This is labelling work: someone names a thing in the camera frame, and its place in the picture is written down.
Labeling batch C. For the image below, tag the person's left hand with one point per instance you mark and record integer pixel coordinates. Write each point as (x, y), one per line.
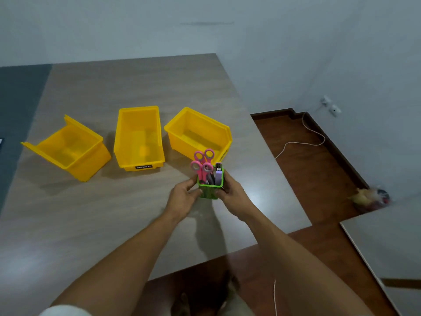
(179, 200)

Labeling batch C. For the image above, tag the person's right hand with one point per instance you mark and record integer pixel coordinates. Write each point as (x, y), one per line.
(235, 202)

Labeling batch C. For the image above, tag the person's right thumb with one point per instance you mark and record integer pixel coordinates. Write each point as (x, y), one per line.
(220, 193)

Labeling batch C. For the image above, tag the person's left thumb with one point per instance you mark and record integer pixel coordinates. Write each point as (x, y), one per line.
(194, 193)

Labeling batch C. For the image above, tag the green pen holder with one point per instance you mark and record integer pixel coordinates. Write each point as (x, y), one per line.
(209, 190)

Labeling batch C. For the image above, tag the person's left forearm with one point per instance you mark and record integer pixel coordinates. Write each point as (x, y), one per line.
(121, 266)

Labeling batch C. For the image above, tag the person's right forearm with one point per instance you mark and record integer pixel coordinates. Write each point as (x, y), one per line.
(296, 266)

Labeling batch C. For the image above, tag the purple lighter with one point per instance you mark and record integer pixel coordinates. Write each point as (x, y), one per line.
(218, 177)

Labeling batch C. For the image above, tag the pink scissors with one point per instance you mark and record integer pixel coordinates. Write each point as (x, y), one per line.
(201, 171)
(208, 155)

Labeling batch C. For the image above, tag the yellow storage bin angled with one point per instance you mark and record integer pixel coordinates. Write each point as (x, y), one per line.
(197, 134)

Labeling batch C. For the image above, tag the yellow storage bin black label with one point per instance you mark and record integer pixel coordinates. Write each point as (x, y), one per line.
(138, 138)

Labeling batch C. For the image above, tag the person's legs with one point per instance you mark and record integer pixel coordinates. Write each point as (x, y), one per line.
(213, 297)

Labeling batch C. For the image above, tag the yellow storage bin tipped over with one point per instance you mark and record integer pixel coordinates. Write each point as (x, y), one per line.
(70, 149)

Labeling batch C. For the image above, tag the plastic bag with items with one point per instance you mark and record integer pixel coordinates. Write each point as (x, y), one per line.
(371, 198)

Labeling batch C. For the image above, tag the white sleeve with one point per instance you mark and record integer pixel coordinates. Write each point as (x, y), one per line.
(65, 311)

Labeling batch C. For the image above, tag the wooden table leg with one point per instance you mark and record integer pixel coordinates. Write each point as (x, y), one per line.
(401, 283)

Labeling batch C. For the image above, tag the white wall socket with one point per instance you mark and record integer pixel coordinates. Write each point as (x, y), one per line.
(330, 106)

